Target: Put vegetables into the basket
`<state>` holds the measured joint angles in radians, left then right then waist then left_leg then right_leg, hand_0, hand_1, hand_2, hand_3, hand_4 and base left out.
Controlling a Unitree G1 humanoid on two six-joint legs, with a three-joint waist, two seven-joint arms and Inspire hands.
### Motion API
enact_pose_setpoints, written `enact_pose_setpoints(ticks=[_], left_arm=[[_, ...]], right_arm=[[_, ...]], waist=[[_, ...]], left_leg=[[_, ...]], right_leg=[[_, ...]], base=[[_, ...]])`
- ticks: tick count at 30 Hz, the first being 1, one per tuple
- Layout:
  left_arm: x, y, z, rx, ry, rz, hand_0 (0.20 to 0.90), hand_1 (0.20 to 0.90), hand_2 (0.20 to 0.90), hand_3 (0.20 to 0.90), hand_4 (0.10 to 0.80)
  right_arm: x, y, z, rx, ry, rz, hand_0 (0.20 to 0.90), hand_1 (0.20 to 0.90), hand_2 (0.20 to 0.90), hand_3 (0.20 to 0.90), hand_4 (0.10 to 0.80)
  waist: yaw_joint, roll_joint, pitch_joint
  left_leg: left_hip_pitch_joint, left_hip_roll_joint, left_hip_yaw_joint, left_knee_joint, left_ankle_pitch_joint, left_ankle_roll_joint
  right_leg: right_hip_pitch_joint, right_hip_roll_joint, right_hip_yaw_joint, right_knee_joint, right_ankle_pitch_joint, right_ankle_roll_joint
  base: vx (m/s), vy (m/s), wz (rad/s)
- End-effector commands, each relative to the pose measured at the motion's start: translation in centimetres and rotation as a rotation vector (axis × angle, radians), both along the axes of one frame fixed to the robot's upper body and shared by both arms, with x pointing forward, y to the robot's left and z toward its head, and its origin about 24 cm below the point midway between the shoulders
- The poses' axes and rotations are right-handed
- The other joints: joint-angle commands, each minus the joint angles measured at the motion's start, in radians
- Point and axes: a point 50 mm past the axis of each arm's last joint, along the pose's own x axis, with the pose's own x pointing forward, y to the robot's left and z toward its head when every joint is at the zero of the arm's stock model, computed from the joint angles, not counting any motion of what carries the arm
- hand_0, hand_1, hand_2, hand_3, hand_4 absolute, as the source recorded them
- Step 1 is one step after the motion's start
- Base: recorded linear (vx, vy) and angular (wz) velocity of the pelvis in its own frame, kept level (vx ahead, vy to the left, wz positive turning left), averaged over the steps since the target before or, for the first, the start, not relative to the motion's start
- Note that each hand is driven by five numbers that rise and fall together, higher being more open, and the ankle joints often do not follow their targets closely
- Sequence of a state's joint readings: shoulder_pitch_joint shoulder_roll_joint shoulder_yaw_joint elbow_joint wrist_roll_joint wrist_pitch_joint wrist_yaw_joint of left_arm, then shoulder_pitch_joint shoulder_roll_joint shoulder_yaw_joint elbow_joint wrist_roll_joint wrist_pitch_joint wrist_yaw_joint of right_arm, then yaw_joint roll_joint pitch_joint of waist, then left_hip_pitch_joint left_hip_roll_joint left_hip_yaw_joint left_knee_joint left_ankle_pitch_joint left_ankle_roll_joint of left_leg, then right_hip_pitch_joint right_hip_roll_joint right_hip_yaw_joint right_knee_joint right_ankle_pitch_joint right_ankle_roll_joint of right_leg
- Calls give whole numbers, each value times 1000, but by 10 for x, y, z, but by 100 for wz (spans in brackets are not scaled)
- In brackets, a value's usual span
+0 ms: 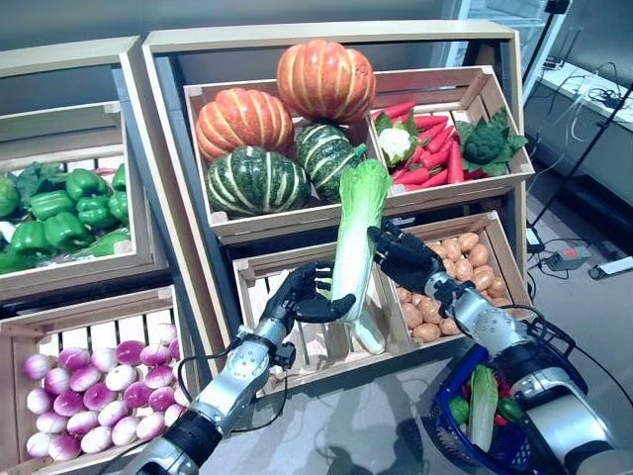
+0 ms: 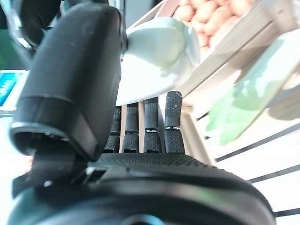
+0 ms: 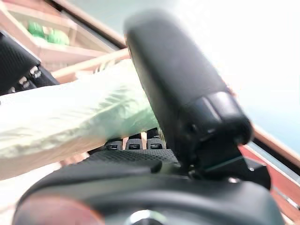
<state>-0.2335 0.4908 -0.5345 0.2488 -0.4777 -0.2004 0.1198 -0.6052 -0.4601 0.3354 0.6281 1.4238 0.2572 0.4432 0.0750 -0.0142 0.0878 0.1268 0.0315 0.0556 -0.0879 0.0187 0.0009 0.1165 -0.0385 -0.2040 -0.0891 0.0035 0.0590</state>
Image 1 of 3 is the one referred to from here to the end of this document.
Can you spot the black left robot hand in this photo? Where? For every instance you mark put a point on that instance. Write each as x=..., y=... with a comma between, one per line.
x=287, y=302

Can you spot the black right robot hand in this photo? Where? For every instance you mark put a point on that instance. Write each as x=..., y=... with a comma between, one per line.
x=410, y=262

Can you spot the napa cabbage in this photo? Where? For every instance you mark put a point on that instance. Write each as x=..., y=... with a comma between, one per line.
x=356, y=222
x=482, y=406
x=371, y=336

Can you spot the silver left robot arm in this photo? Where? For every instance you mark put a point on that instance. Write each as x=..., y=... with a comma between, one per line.
x=237, y=376

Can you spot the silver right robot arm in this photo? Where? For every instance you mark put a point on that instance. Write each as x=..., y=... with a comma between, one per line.
x=489, y=321

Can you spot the blue plastic shopping basket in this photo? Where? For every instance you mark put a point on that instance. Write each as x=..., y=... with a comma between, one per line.
x=447, y=435

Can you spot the brown potato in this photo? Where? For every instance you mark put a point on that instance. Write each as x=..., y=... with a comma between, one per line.
x=404, y=296
x=468, y=242
x=426, y=332

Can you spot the wooden slatted crate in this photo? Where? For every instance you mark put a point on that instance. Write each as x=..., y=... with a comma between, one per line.
x=59, y=123
x=321, y=351
x=447, y=228
x=455, y=190
x=89, y=312
x=277, y=223

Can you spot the red carrot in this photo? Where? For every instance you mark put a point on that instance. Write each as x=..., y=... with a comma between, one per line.
x=430, y=122
x=394, y=110
x=455, y=163
x=410, y=176

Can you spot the white cauliflower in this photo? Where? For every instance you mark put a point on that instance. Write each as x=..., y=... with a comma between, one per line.
x=395, y=141

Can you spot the large green striped pumpkin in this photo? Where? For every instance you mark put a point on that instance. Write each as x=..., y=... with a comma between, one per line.
x=257, y=182

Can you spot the black power brick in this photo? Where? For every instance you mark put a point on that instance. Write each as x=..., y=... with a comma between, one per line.
x=534, y=240

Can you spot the purple and white turnip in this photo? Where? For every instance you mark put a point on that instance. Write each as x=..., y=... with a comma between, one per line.
x=37, y=367
x=104, y=360
x=165, y=335
x=154, y=355
x=130, y=352
x=74, y=359

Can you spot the small green striped pumpkin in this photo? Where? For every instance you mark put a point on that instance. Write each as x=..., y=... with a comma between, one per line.
x=326, y=158

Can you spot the green broccoli with leaves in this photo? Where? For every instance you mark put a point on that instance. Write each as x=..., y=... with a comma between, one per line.
x=482, y=146

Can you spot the grey box with red label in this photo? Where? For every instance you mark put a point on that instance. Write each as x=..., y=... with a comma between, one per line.
x=564, y=261

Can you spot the green bell pepper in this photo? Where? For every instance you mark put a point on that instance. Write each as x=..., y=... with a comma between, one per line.
x=509, y=409
x=29, y=238
x=119, y=177
x=96, y=213
x=111, y=244
x=68, y=231
x=87, y=184
x=459, y=410
x=52, y=205
x=118, y=206

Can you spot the small red pepper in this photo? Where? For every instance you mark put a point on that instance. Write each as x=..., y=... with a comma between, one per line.
x=501, y=420

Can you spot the orange striped pumpkin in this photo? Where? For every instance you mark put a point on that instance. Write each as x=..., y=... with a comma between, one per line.
x=326, y=81
x=244, y=123

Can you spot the tall black tripod stand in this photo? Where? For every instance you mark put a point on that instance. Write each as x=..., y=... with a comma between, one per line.
x=601, y=126

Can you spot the wooden display shelf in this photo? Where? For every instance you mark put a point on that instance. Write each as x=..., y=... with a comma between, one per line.
x=64, y=54
x=321, y=33

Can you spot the glass door fridge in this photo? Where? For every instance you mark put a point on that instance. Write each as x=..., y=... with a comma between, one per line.
x=494, y=20

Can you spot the dark leafy green vegetable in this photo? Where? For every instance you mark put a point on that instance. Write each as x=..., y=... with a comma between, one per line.
x=37, y=175

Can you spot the black tripod with camera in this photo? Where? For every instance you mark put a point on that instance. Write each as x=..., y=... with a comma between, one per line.
x=558, y=6

